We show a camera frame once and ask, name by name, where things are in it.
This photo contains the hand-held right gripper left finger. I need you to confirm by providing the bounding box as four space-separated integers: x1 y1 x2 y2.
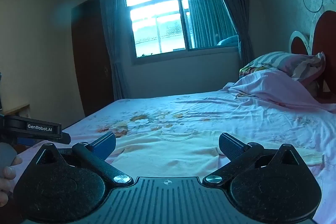
35 132 134 186

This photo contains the wooden nightstand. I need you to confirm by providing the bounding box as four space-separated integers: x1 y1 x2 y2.
0 103 30 119

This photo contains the teal cloth bundle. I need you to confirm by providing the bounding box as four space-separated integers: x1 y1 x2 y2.
217 35 239 46

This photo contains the person's left hand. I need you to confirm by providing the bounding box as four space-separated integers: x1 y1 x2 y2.
0 156 23 207

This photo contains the dark wooden door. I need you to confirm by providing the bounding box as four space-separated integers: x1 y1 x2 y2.
71 0 114 117

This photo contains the bed with floral sheet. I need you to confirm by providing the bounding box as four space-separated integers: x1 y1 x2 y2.
61 90 336 224

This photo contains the window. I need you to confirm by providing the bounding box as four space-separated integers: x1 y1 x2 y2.
123 0 240 59

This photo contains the red and white headboard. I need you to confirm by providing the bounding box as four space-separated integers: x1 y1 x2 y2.
289 4 336 105

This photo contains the striped pillow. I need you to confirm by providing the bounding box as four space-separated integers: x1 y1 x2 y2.
239 51 326 83

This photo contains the pink blanket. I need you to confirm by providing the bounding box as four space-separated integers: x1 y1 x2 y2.
223 69 336 112

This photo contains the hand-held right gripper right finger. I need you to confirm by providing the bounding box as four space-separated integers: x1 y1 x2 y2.
203 132 302 185

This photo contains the cream knit sweater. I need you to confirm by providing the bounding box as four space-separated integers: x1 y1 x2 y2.
105 129 324 179

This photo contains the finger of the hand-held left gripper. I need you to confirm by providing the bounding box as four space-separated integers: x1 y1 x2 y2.
16 133 71 146

